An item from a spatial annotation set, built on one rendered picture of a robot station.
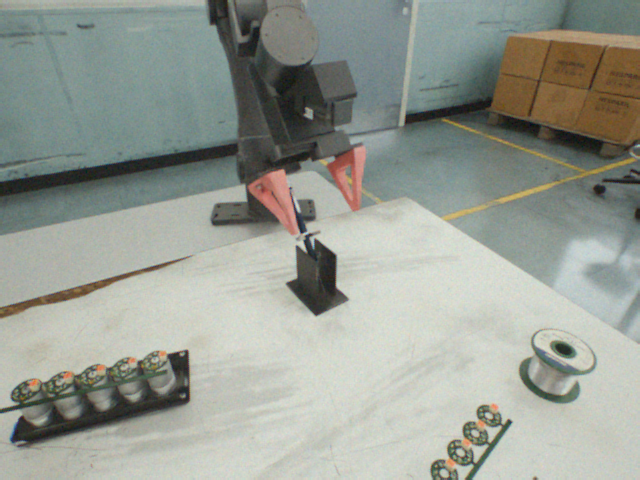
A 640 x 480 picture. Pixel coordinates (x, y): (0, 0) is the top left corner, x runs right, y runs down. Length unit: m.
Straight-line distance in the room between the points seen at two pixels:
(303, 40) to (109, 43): 2.55
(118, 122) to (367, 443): 2.78
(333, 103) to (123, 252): 0.47
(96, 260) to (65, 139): 2.34
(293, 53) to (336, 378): 0.35
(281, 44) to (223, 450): 0.39
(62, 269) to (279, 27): 0.51
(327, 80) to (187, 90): 2.64
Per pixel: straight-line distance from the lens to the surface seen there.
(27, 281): 0.74
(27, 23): 2.93
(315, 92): 0.41
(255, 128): 0.69
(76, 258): 0.76
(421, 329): 0.54
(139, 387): 0.46
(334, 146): 0.47
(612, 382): 0.57
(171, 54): 2.97
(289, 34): 0.42
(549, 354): 0.49
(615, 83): 3.67
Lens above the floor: 1.13
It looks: 34 degrees down
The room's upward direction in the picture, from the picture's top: straight up
